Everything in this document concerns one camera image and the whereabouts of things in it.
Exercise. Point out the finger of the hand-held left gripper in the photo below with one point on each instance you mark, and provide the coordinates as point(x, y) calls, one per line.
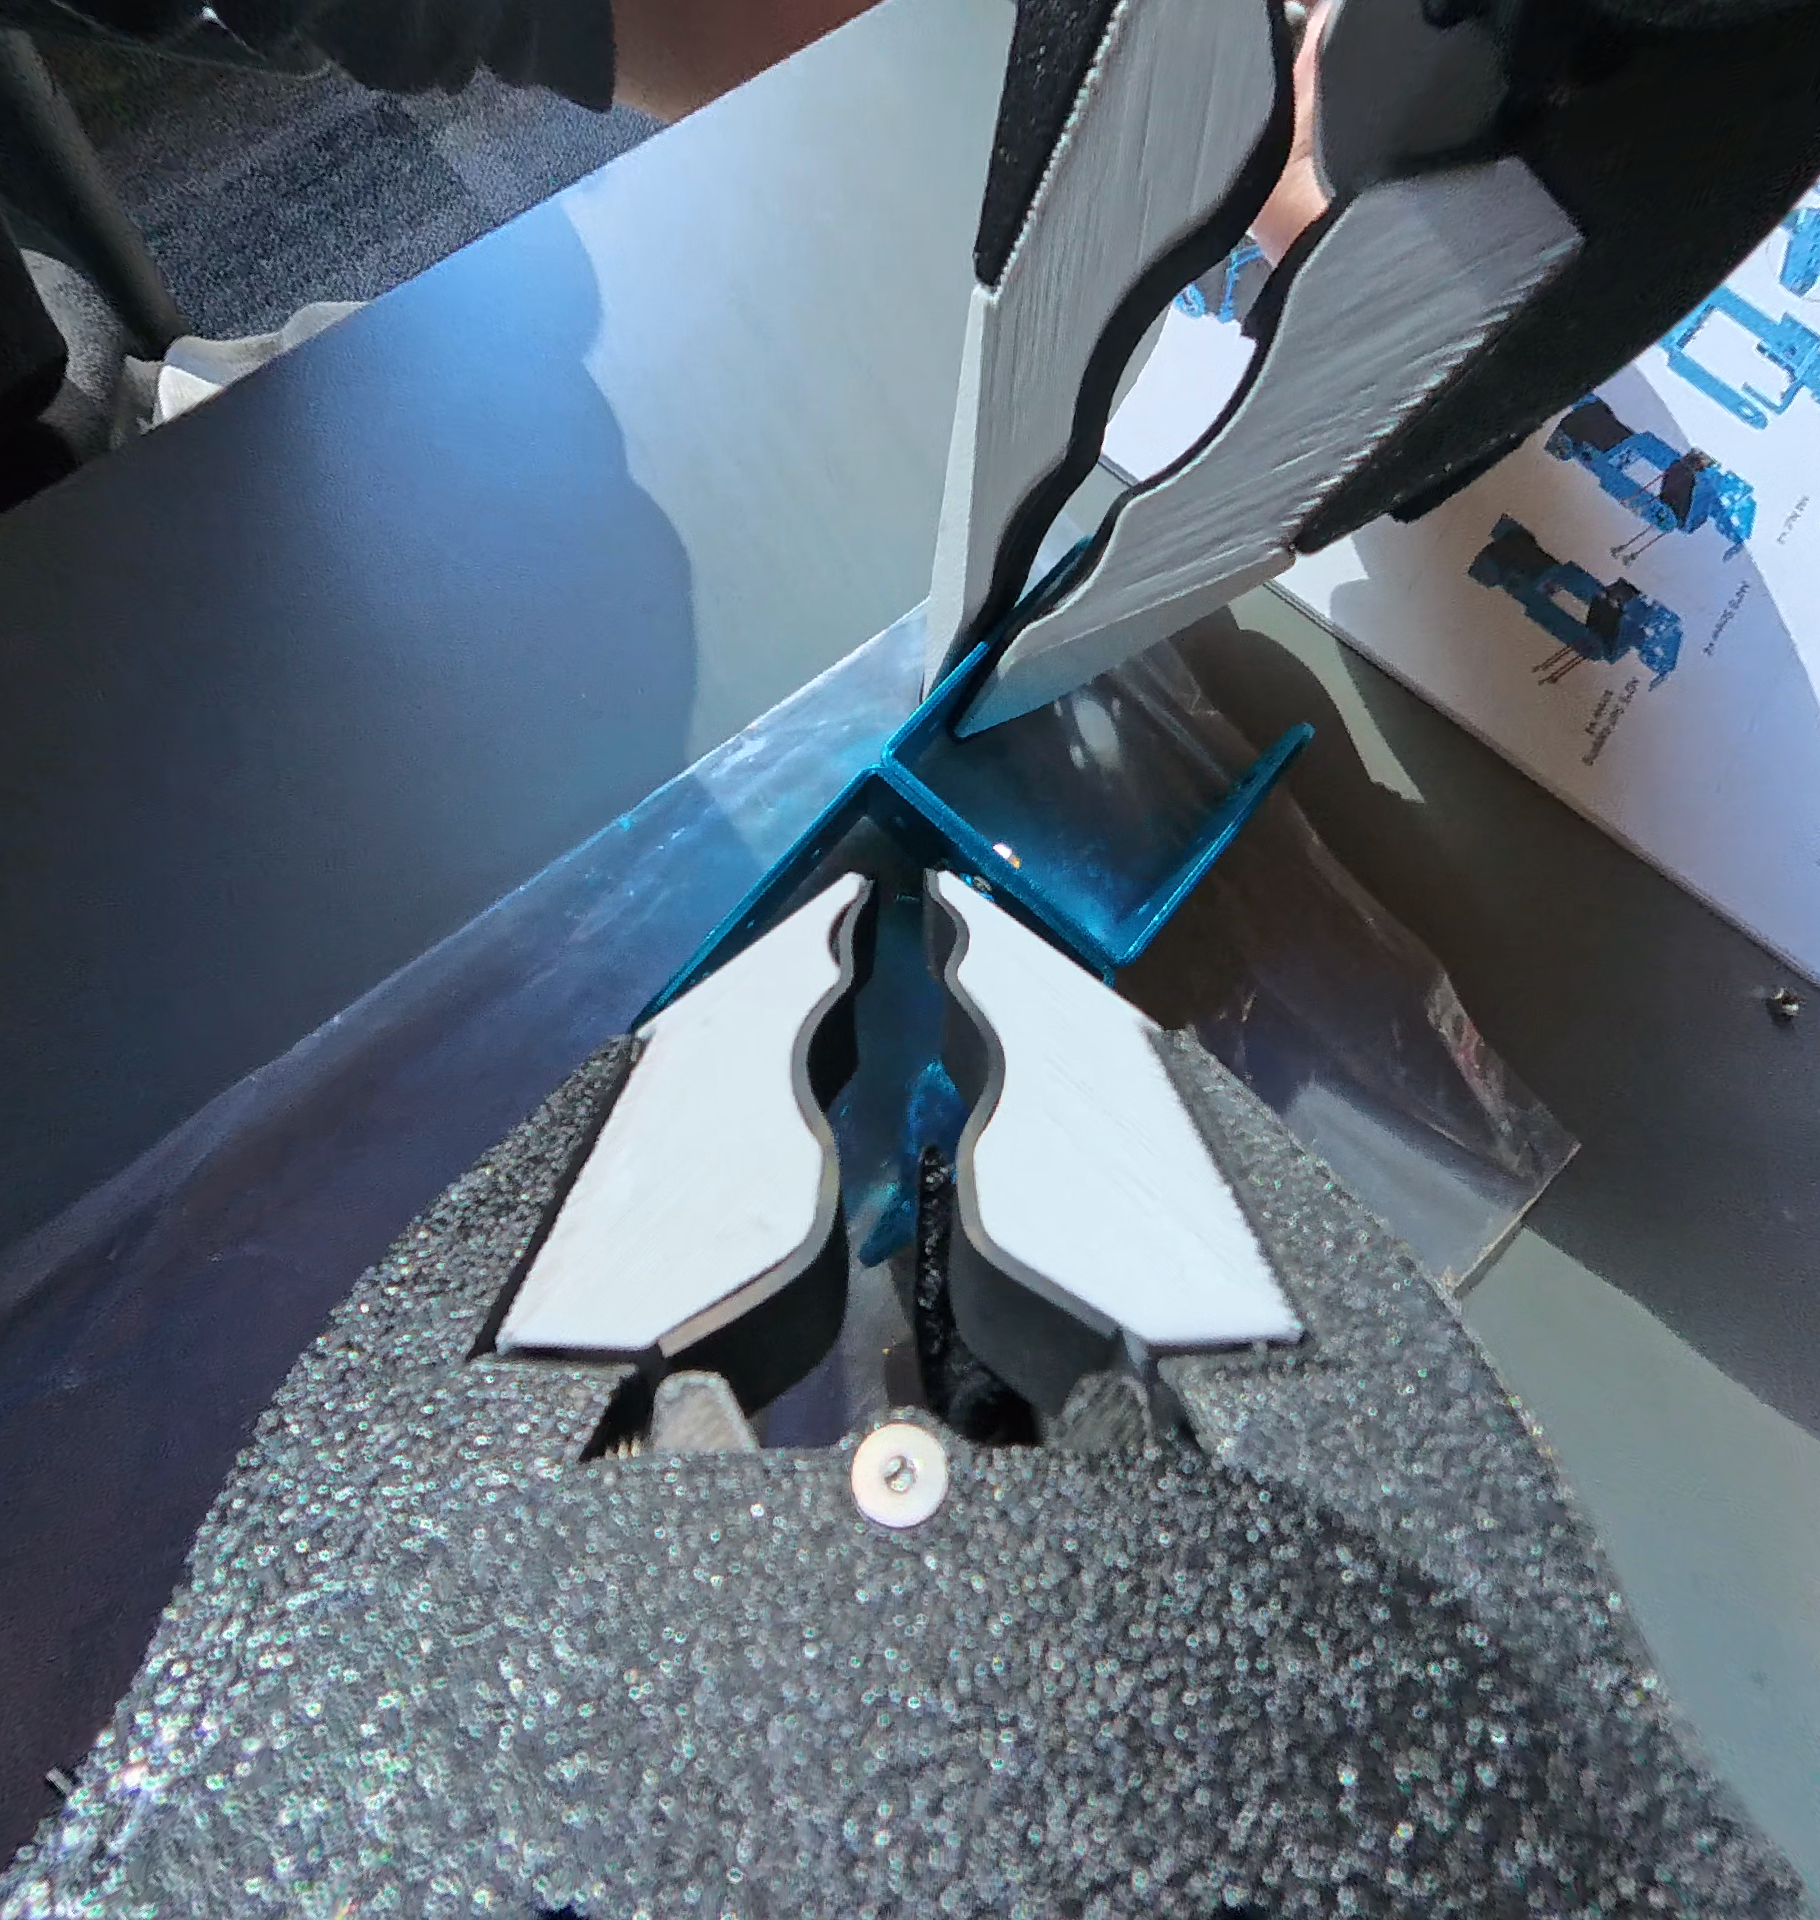
point(1361, 390)
point(1121, 241)

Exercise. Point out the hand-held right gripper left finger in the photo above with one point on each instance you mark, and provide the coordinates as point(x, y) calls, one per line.
point(686, 1186)

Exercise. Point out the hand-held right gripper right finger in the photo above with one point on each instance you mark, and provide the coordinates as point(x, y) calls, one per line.
point(1136, 1186)

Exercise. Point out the blue metal bracket assembly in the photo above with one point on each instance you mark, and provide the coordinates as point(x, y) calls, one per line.
point(1062, 826)

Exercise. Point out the person's left forearm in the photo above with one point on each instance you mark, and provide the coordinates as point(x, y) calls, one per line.
point(731, 46)

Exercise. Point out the person's left hand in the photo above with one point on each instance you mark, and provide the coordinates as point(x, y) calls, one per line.
point(1295, 167)

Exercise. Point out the white instruction sheet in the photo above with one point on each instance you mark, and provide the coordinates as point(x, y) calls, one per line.
point(1690, 599)

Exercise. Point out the large clear plastic bag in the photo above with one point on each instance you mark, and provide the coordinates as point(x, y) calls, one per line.
point(249, 1261)

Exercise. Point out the person's dark clothing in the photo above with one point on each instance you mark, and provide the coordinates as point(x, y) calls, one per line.
point(430, 37)

